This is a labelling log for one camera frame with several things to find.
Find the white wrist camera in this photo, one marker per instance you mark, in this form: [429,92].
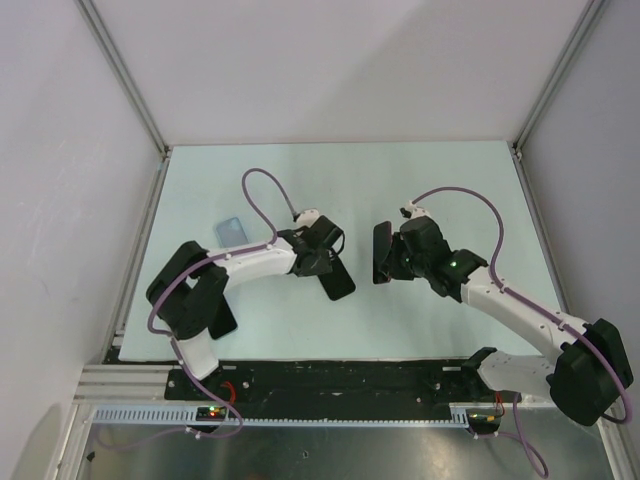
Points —
[306,218]
[412,211]

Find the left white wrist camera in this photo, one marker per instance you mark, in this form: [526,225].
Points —
[306,218]

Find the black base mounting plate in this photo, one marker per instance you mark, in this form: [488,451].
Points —
[338,390]

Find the left aluminium frame post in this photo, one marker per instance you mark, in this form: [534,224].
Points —
[116,61]

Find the black phone with pink edge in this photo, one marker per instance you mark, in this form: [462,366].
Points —
[338,283]

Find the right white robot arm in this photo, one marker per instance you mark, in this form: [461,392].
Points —
[581,367]

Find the translucent blue phone case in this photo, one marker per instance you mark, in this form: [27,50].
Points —
[230,233]

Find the right aluminium frame post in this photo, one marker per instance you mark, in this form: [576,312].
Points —
[572,48]

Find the aluminium frame post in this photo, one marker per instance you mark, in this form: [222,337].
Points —
[572,48]
[116,61]

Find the black phone case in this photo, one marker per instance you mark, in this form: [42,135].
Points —
[386,244]

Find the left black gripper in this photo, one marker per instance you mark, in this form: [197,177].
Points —
[321,268]

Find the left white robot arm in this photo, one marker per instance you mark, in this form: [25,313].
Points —
[189,292]

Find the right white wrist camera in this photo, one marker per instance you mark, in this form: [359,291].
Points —
[412,211]

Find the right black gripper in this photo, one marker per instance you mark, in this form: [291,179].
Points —
[398,273]

